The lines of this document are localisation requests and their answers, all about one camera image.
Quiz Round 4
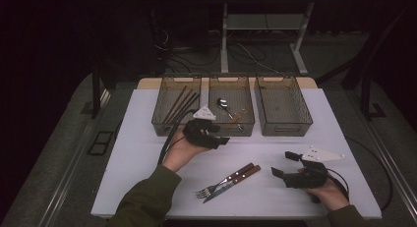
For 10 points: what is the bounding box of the long black floor cable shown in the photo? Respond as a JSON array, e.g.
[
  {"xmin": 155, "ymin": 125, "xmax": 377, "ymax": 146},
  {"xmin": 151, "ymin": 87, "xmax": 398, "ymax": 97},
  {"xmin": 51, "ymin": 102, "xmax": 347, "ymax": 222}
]
[{"xmin": 345, "ymin": 136, "xmax": 396, "ymax": 211}]

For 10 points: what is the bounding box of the metal spoon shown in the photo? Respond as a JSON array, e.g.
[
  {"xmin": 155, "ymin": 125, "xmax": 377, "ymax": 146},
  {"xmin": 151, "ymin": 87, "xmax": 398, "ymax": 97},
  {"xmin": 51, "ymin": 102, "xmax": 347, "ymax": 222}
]
[{"xmin": 215, "ymin": 97, "xmax": 245, "ymax": 133}]

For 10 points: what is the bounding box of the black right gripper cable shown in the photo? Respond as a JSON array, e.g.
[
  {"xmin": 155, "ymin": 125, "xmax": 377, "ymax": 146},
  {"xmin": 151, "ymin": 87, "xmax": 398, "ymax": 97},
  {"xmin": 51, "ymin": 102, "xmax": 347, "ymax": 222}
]
[{"xmin": 328, "ymin": 167, "xmax": 351, "ymax": 201}]

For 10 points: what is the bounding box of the brown chopstick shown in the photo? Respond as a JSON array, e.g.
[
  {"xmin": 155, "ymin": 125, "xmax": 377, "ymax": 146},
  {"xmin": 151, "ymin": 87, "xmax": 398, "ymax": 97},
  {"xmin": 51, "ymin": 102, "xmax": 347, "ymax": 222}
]
[
  {"xmin": 166, "ymin": 88, "xmax": 195, "ymax": 124},
  {"xmin": 162, "ymin": 85, "xmax": 188, "ymax": 124}
]

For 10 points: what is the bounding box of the white floor cable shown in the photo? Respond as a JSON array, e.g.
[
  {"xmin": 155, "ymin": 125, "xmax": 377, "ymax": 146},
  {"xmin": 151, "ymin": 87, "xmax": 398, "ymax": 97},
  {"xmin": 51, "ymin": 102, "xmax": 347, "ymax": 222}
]
[{"xmin": 234, "ymin": 41, "xmax": 281, "ymax": 75}]

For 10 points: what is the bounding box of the black metal stand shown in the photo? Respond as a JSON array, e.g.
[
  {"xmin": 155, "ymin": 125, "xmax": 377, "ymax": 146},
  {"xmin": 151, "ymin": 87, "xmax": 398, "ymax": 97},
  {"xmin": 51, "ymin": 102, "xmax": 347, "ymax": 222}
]
[
  {"xmin": 360, "ymin": 66, "xmax": 387, "ymax": 120},
  {"xmin": 91, "ymin": 69, "xmax": 102, "ymax": 120}
]

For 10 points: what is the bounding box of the wooden-handled knife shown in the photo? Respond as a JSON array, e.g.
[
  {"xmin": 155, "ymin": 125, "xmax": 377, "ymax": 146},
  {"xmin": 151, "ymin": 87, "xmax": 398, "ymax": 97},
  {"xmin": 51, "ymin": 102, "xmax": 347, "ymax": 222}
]
[{"xmin": 202, "ymin": 164, "xmax": 263, "ymax": 204}]

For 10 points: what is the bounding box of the person's left hand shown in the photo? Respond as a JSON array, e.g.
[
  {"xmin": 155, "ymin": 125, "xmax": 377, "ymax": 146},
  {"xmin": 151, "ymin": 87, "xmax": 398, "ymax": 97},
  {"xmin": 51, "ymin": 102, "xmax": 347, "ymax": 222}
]
[{"xmin": 161, "ymin": 130, "xmax": 210, "ymax": 173}]

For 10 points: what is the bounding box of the person's right hand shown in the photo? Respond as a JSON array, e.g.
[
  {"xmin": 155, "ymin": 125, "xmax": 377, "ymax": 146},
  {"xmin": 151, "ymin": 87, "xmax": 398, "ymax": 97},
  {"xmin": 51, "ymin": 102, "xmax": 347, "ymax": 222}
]
[{"xmin": 298, "ymin": 167, "xmax": 350, "ymax": 212}]

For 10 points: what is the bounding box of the tangle of black floor cables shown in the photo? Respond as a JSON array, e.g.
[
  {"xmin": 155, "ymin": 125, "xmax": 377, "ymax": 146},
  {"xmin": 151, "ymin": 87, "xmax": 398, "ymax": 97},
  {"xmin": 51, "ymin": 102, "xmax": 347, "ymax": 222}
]
[{"xmin": 153, "ymin": 27, "xmax": 224, "ymax": 74}]

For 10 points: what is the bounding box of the wooden-handled fork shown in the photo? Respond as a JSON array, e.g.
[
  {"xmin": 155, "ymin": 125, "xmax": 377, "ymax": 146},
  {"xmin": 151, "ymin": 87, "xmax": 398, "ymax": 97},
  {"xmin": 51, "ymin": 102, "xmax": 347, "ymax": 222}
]
[{"xmin": 195, "ymin": 162, "xmax": 256, "ymax": 200}]

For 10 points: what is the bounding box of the brown translucent plastic bin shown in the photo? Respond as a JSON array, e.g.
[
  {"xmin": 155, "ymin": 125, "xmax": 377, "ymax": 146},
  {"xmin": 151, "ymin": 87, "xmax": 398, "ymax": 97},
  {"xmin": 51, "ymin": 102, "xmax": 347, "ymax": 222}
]
[
  {"xmin": 254, "ymin": 75, "xmax": 314, "ymax": 138},
  {"xmin": 207, "ymin": 74, "xmax": 256, "ymax": 138},
  {"xmin": 150, "ymin": 75, "xmax": 203, "ymax": 138}
]

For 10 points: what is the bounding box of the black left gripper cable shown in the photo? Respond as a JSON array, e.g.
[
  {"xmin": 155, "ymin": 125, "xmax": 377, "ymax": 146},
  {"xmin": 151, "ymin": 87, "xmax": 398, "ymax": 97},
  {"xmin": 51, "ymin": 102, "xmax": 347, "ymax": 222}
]
[{"xmin": 156, "ymin": 108, "xmax": 198, "ymax": 166}]

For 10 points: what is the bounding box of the black chopstick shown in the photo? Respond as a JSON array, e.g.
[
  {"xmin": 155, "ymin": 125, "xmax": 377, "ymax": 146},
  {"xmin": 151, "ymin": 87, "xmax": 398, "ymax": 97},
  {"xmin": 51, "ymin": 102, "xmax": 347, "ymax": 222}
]
[
  {"xmin": 175, "ymin": 93, "xmax": 201, "ymax": 122},
  {"xmin": 170, "ymin": 91, "xmax": 198, "ymax": 124}
]

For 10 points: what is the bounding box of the aluminium floor rail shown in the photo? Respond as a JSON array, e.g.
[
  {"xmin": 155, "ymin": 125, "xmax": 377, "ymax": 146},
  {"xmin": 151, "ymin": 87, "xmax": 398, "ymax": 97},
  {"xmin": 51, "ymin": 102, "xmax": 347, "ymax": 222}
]
[
  {"xmin": 38, "ymin": 88, "xmax": 112, "ymax": 227},
  {"xmin": 365, "ymin": 118, "xmax": 417, "ymax": 205}
]

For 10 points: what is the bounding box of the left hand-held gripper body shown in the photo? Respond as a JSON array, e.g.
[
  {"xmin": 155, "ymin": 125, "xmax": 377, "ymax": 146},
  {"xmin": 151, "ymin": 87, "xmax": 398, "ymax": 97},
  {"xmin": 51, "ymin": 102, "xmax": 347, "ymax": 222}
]
[{"xmin": 182, "ymin": 105, "xmax": 221, "ymax": 150}]

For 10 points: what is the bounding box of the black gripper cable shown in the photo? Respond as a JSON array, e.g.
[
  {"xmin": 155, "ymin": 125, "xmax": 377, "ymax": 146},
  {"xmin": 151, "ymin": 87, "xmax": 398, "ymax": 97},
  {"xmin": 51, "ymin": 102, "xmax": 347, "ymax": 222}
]
[
  {"xmin": 328, "ymin": 167, "xmax": 351, "ymax": 201},
  {"xmin": 156, "ymin": 108, "xmax": 198, "ymax": 166}
]

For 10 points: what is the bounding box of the white table mat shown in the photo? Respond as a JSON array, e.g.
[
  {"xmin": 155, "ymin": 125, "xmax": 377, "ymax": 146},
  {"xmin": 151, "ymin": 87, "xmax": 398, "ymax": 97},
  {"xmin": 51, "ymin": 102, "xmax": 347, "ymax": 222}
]
[{"xmin": 90, "ymin": 87, "xmax": 383, "ymax": 220}]

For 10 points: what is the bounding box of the grey metal-framed desk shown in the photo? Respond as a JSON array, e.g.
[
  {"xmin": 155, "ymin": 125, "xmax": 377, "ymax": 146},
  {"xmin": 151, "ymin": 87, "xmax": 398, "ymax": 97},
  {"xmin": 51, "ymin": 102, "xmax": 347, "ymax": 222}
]
[{"xmin": 208, "ymin": 0, "xmax": 364, "ymax": 77}]

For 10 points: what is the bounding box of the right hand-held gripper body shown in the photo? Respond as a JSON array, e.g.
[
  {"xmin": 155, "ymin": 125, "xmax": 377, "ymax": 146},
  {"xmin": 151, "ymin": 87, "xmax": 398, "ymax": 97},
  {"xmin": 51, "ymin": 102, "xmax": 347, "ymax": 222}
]
[{"xmin": 283, "ymin": 146, "xmax": 346, "ymax": 190}]

